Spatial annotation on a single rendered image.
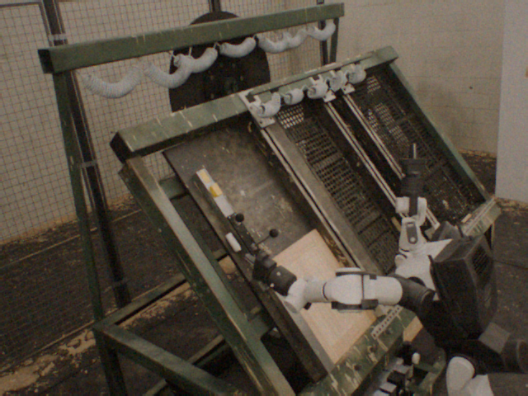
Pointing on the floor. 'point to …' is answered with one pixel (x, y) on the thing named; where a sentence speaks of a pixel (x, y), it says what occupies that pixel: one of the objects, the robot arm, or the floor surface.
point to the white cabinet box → (514, 106)
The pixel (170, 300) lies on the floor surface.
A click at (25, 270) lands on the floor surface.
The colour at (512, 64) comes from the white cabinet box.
